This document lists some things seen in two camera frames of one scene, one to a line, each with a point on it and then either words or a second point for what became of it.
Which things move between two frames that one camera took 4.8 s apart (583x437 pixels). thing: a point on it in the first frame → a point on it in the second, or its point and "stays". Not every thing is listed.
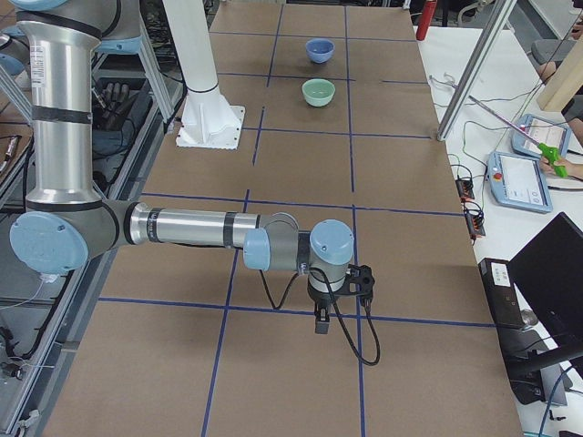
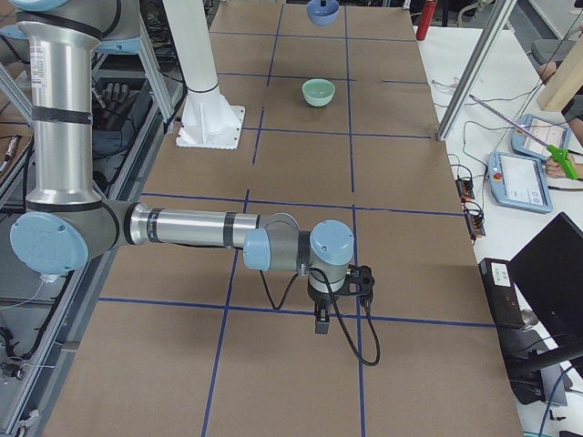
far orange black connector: (465, 187) stays
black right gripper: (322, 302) stays
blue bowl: (320, 50) → (322, 15)
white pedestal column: (207, 119) stays
